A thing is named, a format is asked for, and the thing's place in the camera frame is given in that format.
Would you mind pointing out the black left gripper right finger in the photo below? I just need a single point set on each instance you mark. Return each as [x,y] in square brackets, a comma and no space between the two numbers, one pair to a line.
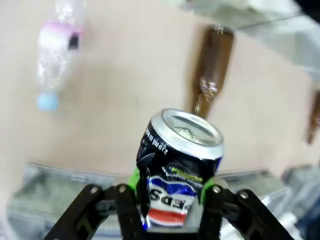
[215,207]

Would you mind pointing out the clear plastic bottle pink label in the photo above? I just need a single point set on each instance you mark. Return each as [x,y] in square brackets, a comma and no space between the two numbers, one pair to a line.
[56,55]

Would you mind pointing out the brown glass bottle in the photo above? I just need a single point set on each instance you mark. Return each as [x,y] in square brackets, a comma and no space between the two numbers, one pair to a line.
[211,72]
[314,117]

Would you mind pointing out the crushed black Pepsi can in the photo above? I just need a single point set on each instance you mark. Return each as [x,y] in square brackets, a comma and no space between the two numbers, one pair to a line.
[175,175]

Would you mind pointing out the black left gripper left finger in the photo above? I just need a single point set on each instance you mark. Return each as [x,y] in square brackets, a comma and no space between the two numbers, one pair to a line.
[125,210]

